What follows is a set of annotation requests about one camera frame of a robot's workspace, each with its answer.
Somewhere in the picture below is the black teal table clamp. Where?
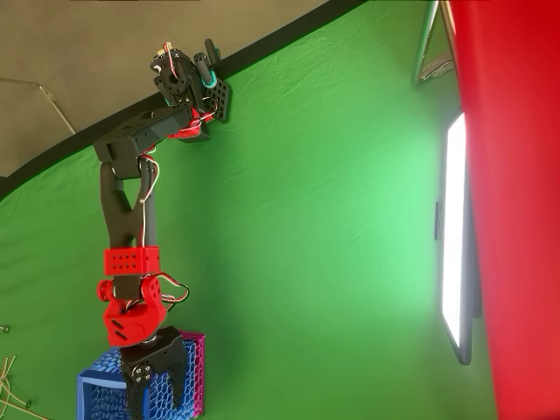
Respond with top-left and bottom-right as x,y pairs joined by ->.
192,38 -> 221,90

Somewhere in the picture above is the flat LED light panel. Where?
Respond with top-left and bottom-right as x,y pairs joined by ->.
434,111 -> 483,367

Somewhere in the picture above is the red white wrist cable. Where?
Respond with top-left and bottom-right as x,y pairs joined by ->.
143,271 -> 191,315

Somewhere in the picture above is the green table cloth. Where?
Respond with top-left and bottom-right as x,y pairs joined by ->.
0,0 -> 500,420

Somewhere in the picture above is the large red panel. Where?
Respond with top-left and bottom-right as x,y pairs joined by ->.
439,0 -> 560,420

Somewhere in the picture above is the white upper arm cable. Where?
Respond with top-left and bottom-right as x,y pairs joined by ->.
136,158 -> 160,247

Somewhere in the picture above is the chrome tube stand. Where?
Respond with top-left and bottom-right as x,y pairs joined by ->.
409,0 -> 459,89

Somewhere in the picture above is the blue and pink lattice basket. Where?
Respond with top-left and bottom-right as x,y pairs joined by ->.
77,331 -> 207,420

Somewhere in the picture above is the thin pale floor cable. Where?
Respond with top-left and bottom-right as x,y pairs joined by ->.
0,77 -> 77,134

